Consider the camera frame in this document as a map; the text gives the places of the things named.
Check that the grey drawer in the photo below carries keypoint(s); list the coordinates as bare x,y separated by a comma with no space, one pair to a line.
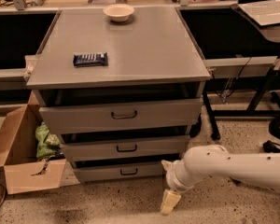
115,172
123,116
126,148

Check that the grey bottom drawer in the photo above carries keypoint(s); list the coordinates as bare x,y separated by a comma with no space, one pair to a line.
115,172

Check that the grey middle drawer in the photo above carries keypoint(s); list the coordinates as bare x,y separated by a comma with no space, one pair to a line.
126,148

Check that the brown cardboard box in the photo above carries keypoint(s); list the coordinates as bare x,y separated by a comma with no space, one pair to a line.
23,172

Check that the green chip bag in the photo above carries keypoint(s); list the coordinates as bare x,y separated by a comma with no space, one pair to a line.
48,144

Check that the grey top drawer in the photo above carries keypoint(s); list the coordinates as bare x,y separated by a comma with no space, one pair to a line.
123,116

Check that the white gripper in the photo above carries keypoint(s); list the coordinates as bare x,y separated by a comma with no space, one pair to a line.
172,178

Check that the white bowl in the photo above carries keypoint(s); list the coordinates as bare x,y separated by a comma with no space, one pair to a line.
118,12

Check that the grey drawer cabinet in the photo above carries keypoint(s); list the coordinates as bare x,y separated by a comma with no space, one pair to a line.
150,58

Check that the blue snack bar wrapper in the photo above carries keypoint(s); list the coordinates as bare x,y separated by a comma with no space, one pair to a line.
90,59

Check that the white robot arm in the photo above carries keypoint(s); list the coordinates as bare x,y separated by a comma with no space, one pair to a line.
202,162

